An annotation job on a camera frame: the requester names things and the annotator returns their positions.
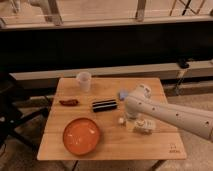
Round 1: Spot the clear plastic bottle white cap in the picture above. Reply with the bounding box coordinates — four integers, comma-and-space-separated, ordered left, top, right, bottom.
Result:
118, 117, 156, 134

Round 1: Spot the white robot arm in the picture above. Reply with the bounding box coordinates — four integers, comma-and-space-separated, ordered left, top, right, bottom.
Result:
124, 84, 213, 142

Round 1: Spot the blue sponge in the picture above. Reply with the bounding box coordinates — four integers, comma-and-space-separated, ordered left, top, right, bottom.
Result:
118, 90, 129, 101

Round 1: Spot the black striped rectangular case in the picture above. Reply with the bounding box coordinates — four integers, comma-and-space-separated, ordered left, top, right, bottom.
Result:
92, 99, 117, 112

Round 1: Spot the wooden folding table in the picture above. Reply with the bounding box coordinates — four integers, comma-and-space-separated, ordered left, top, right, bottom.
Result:
37, 78, 186, 161

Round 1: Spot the orange bowl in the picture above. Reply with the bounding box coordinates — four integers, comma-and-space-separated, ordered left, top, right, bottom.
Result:
63, 118, 101, 155

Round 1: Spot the black clamp on ledge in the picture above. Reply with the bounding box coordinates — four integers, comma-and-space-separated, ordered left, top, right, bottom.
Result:
177, 59, 189, 69

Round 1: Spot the clear plastic cup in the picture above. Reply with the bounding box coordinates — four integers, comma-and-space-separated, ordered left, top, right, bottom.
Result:
76, 72, 92, 92

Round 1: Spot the dark red chili pepper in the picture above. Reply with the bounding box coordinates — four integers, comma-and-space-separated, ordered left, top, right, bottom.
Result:
59, 99, 79, 106

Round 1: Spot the black chair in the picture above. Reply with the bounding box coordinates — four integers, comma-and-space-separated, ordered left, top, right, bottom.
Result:
0, 71, 49, 151

